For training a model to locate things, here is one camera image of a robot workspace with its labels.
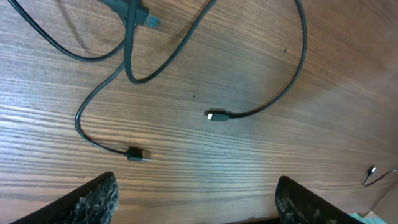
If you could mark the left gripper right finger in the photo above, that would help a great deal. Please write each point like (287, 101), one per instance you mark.
(297, 204)

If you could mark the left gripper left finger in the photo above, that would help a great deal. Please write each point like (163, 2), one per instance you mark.
(94, 202)

